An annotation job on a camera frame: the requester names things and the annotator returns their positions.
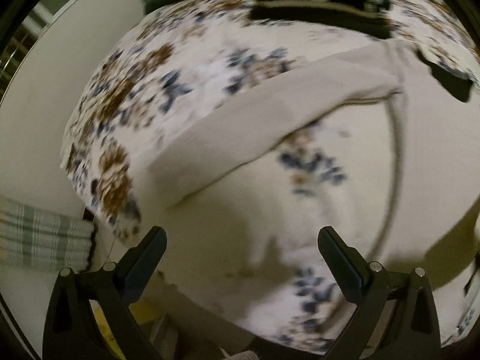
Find beige small garment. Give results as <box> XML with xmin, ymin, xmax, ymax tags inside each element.
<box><xmin>151</xmin><ymin>39</ymin><xmax>479</xmax><ymax>287</ymax></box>

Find plaid green white cloth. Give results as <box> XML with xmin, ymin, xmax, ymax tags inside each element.
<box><xmin>1</xmin><ymin>197</ymin><xmax>96</xmax><ymax>272</ymax></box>

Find floral white bed blanket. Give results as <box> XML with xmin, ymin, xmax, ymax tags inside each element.
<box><xmin>62</xmin><ymin>0</ymin><xmax>479</xmax><ymax>353</ymax></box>

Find black white folded clothes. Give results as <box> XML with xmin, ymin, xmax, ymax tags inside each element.
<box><xmin>250</xmin><ymin>0</ymin><xmax>391</xmax><ymax>39</ymax></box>

